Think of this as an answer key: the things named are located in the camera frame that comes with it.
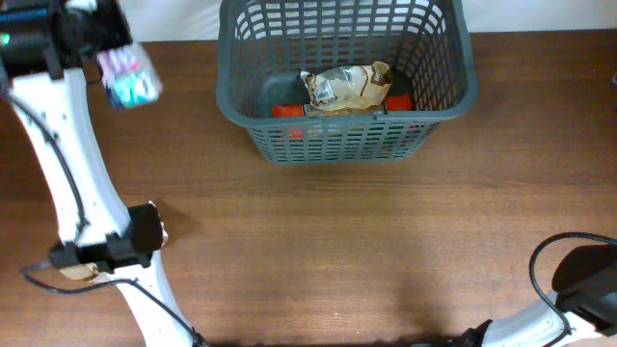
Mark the brown nut snack pouch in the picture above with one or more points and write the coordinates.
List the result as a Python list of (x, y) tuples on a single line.
[(144, 235)]

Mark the Kleenex tissue multipack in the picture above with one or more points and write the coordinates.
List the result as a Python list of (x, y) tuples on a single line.
[(129, 77)]

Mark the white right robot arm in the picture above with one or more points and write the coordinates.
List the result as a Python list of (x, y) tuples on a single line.
[(583, 289)]

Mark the grey plastic basket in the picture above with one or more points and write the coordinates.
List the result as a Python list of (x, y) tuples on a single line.
[(264, 46)]

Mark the beige snack bag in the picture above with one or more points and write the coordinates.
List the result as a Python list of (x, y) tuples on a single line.
[(355, 87)]

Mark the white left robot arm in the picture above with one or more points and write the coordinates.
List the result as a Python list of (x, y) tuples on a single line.
[(45, 46)]

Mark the orange spaghetti package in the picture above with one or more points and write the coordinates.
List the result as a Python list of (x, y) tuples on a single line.
[(397, 103)]

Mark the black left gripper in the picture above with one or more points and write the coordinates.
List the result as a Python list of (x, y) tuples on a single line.
[(121, 32)]

